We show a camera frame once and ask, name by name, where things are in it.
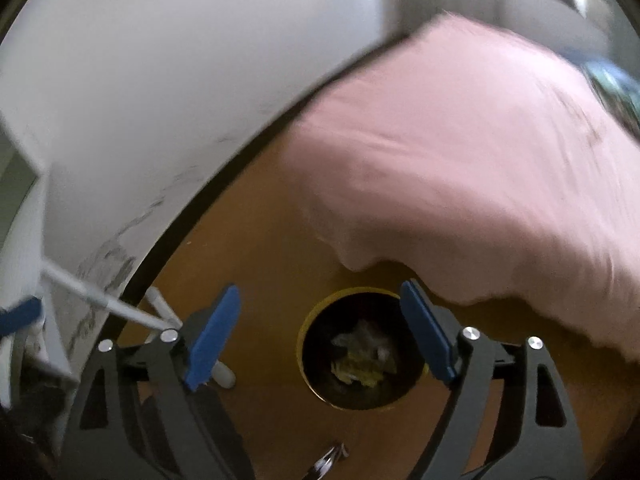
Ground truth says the black round trash bin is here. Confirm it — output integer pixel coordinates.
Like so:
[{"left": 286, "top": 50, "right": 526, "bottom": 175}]
[{"left": 296, "top": 287, "right": 428, "bottom": 411}]

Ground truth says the pink bed blanket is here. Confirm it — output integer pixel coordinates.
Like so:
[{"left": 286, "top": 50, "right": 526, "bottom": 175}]
[{"left": 281, "top": 14, "right": 639, "bottom": 361}]

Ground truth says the chrome chair base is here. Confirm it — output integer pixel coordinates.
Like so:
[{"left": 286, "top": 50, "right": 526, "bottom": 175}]
[{"left": 303, "top": 443, "right": 349, "bottom": 480}]

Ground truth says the blue green bedding pile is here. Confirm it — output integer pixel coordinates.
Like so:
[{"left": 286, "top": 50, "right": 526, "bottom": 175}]
[{"left": 561, "top": 49, "right": 639, "bottom": 139}]

